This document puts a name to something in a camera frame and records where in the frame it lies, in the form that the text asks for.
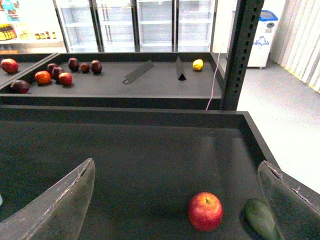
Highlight dark plum left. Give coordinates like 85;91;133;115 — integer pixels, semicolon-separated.
47;63;58;75

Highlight dark red apple front left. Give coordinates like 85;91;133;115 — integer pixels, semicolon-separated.
10;80;30;94

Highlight black metal shelf post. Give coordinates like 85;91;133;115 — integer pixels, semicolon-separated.
220;0;265;111

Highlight orange-red fruit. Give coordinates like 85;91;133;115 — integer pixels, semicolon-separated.
34;70;52;85

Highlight yellow lemon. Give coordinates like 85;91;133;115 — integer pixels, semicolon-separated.
192;59;204;71

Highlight pink cable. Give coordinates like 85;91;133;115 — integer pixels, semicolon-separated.
205;42;226;111

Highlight dark plum middle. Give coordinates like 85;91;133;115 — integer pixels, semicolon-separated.
51;66;65;81

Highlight shelf with bottles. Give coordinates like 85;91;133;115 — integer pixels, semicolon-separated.
0;0;66;54

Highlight near black display tray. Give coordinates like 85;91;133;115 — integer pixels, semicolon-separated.
0;105;280;240

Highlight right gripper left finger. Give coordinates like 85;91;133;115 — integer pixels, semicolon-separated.
0;158;96;240

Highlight dark red apple right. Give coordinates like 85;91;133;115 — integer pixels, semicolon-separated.
90;60;103;75

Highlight white chest freezer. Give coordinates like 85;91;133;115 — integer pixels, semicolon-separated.
247;9;279;69

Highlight dark red apple back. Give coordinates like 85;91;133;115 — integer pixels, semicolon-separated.
68;57;80;72

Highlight flat black divider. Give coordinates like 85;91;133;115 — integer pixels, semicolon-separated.
123;60;154;85

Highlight glass door refrigerators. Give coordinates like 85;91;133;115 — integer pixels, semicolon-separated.
53;0;218;53

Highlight black display tray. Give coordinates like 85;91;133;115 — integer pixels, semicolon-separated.
0;52;225;110
0;105;280;240

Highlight green avocado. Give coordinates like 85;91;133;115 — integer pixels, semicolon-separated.
244;198;282;240

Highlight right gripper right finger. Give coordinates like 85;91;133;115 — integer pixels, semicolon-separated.
257;161;320;240

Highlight dark plum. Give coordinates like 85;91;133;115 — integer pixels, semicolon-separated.
51;66;65;81
47;63;58;75

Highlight far black display tray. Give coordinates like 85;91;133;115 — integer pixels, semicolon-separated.
0;52;225;110

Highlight small dark red fruit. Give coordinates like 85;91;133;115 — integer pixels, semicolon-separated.
80;62;91;74

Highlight triangular black divider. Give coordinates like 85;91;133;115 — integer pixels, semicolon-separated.
175;56;186;81

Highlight dark red apple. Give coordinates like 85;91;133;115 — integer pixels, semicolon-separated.
10;80;30;94
90;60;103;75
68;57;80;72

